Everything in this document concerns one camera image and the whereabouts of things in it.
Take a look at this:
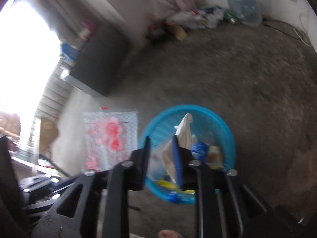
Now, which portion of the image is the clear red printed plastic bag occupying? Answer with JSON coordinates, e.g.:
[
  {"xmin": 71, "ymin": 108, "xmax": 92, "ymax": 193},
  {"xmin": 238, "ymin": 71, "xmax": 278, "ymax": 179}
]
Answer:
[{"xmin": 83, "ymin": 107, "xmax": 138, "ymax": 172}]

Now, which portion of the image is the white cloth rag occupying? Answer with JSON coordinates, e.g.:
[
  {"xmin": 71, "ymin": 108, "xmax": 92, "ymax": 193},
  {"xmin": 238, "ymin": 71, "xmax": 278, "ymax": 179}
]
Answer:
[{"xmin": 161, "ymin": 113, "xmax": 197, "ymax": 183}]

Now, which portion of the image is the yellow Enaak noodle packet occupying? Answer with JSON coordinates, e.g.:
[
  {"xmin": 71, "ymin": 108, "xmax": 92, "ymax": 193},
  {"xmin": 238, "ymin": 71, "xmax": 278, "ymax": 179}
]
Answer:
[{"xmin": 205, "ymin": 146, "xmax": 224, "ymax": 170}]

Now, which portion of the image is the floor trash pile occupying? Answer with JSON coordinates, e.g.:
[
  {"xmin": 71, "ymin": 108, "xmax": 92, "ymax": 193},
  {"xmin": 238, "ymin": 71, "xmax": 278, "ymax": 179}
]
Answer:
[{"xmin": 146, "ymin": 3, "xmax": 239, "ymax": 44}]

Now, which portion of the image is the blue plastic waste basket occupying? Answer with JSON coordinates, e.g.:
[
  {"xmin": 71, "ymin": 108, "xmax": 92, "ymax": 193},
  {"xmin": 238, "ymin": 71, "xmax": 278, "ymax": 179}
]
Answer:
[{"xmin": 139, "ymin": 104, "xmax": 236, "ymax": 205}]

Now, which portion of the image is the grey cabinet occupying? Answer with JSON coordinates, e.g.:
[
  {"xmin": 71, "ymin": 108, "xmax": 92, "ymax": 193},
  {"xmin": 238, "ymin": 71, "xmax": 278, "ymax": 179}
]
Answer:
[{"xmin": 64, "ymin": 24, "xmax": 131, "ymax": 97}]

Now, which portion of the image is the magenta bottle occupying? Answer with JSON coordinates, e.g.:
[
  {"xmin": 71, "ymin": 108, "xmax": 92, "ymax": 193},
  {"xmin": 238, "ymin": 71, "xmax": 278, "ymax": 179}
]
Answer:
[{"xmin": 80, "ymin": 19, "xmax": 98, "ymax": 37}]

